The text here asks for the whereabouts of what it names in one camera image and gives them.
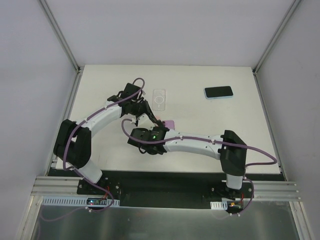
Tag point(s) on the purple phone black screen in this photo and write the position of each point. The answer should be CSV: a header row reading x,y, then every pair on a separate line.
x,y
170,124

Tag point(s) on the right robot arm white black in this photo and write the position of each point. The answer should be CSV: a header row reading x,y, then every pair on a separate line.
x,y
227,148

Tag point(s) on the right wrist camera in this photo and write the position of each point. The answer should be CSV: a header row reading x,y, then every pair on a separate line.
x,y
143,121

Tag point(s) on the right aluminium corner post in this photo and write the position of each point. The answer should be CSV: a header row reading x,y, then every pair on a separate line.
x,y
277,34

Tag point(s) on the white cable duct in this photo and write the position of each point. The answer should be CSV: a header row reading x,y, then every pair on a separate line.
x,y
68,201
219,205

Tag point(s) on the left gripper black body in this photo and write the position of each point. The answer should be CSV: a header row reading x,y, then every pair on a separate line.
x,y
144,107

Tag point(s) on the clear purple phone case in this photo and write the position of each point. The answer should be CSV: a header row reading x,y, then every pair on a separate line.
x,y
159,99

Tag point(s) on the right white cable duct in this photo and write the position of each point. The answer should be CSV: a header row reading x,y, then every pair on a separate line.
x,y
219,205

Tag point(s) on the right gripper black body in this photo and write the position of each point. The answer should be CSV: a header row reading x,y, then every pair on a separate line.
x,y
136,137

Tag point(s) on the aluminium corner post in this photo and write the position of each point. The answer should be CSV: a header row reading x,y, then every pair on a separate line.
x,y
59,34
277,34

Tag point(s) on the black phone in blue case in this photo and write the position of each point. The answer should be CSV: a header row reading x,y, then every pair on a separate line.
x,y
218,92

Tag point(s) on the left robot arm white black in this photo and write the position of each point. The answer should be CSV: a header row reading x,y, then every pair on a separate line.
x,y
73,144

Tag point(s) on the left white cable duct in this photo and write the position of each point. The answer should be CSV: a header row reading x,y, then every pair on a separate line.
x,y
68,201

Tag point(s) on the left aluminium corner post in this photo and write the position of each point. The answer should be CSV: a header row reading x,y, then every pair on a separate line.
x,y
59,34

